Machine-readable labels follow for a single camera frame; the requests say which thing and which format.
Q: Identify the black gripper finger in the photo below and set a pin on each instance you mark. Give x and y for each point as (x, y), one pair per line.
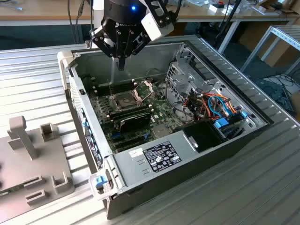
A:
(100, 37)
(145, 39)

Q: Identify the CPU socket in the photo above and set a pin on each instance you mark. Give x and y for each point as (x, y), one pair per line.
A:
(124, 102)

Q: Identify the black RAM slot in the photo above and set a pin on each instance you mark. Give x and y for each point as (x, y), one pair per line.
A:
(103, 92)
(103, 88)
(103, 85)
(103, 81)
(130, 110)
(130, 107)

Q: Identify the metal drive cage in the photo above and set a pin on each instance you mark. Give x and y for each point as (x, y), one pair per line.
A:
(181, 80)

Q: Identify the green motherboard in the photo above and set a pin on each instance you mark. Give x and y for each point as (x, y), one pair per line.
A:
(164, 112)

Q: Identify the black graphics card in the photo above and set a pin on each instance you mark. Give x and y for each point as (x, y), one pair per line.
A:
(136, 120)

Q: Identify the black stand pole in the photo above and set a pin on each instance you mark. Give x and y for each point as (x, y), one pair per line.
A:
(230, 17)

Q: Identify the grey chipset heatsink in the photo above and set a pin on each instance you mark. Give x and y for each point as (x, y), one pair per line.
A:
(161, 131)

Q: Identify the blue expansion slot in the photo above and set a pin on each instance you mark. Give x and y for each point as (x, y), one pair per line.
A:
(116, 135)

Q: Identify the black expansion slot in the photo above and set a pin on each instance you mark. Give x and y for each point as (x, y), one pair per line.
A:
(131, 145)
(129, 140)

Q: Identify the cardboard box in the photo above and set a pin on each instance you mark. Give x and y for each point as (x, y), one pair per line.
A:
(252, 32)
(295, 100)

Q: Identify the blue disk carrier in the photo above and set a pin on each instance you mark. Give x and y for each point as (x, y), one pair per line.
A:
(221, 123)

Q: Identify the grey power supply unit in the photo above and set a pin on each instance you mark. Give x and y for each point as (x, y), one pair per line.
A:
(131, 168)

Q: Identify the blue case latch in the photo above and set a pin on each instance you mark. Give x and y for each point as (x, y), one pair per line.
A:
(100, 181)

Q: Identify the open PC case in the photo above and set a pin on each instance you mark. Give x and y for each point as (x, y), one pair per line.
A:
(187, 178)

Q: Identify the grey parts rack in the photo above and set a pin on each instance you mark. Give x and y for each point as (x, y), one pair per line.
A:
(35, 168)

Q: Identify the flat cardboard piece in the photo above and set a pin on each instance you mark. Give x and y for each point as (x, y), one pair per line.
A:
(291, 8)

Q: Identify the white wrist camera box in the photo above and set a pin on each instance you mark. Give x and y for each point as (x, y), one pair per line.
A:
(154, 25)

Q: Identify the black camera bracket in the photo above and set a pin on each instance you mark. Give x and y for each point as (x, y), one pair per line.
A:
(161, 14)

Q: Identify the wooden desk white frame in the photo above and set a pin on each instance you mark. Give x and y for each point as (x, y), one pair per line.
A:
(35, 11)
(253, 15)

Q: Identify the aluminium frame shelf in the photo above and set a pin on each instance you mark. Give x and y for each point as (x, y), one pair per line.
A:
(287, 35)

